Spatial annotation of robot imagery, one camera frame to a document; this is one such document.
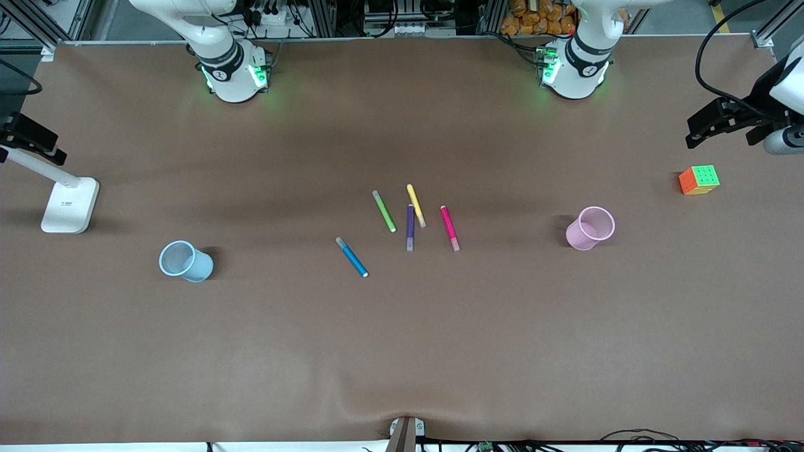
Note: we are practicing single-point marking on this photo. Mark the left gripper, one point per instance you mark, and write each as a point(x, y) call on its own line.
point(751, 115)

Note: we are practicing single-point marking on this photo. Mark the pink marker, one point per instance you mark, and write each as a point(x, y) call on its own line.
point(449, 227)

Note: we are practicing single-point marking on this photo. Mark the blue marker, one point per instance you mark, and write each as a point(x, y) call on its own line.
point(352, 256)

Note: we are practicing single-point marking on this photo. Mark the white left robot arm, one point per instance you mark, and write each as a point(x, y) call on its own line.
point(575, 78)

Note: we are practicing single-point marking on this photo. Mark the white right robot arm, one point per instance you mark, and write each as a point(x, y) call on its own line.
point(229, 85)

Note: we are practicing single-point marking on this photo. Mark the colourful puzzle cube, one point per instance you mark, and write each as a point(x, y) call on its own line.
point(703, 177)

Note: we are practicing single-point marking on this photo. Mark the white desk lamp stand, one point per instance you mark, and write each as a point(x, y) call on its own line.
point(69, 207)

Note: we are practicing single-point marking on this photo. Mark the pink mesh cup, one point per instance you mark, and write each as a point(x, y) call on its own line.
point(581, 237)

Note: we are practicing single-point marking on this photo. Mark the blue mesh cup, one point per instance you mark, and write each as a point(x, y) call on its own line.
point(201, 267)

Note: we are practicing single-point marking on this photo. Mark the orange snack bags pile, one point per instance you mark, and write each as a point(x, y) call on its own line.
point(534, 22)

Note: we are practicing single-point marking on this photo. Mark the white power strip with plugs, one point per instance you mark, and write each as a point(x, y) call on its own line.
point(270, 17)

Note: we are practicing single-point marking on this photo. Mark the yellow marker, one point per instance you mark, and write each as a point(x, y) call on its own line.
point(416, 204)

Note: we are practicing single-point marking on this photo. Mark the white empty power strip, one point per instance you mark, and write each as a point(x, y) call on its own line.
point(408, 29)

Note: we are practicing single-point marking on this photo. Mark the purple marker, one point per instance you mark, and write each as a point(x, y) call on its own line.
point(410, 229)

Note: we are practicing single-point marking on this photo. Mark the green marker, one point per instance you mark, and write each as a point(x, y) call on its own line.
point(384, 211)

